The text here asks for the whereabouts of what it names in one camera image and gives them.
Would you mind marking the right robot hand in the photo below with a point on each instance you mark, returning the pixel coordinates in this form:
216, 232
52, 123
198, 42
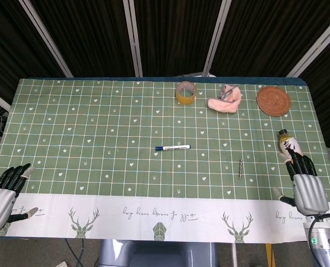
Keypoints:
309, 192

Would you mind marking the orange juice bottle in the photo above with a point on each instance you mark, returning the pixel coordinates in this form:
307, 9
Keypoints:
289, 143

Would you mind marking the round woven brown coaster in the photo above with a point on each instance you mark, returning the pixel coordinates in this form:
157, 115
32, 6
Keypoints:
273, 101

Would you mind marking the pink cloth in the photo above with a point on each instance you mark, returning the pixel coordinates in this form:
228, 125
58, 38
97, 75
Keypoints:
226, 104

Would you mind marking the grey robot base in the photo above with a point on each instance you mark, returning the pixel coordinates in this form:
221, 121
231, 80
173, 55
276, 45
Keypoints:
156, 254

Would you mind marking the clear tape roll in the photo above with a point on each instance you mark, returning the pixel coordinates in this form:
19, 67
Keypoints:
186, 93

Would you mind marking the blue white marker pen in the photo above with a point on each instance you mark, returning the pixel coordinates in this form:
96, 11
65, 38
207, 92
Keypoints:
172, 148

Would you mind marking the white partition frame post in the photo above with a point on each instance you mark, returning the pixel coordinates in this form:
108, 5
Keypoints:
215, 37
316, 46
46, 37
133, 37

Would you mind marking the green grid tablecloth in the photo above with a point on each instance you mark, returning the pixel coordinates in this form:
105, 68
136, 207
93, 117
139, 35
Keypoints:
142, 155

